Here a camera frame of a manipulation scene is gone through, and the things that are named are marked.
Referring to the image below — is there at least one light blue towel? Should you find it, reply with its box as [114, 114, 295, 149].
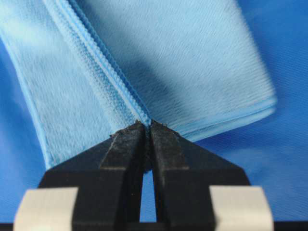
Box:
[0, 0, 277, 168]

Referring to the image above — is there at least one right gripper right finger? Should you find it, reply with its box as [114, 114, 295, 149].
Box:
[150, 122, 274, 231]

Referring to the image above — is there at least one dark blue table cloth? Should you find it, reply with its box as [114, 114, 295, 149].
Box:
[0, 0, 308, 223]

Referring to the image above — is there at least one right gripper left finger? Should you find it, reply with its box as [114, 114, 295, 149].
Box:
[13, 122, 146, 231]

